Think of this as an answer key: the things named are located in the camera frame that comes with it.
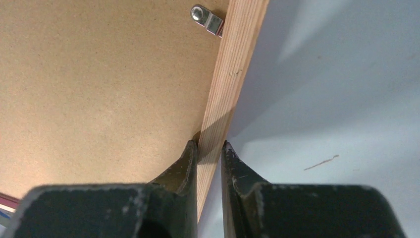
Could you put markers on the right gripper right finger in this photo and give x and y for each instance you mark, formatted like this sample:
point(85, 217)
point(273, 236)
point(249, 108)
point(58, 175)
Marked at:
point(256, 208)

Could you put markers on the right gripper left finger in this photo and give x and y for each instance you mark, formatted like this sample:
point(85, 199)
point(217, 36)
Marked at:
point(165, 207)

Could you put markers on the brown cardboard backing board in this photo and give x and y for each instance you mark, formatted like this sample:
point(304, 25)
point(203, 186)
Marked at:
point(98, 91)

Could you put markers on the orange wooden picture frame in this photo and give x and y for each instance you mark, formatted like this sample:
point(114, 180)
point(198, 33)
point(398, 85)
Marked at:
point(242, 26)

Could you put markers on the silver metal frame clip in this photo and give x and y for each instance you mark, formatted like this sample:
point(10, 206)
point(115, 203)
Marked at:
point(204, 17)

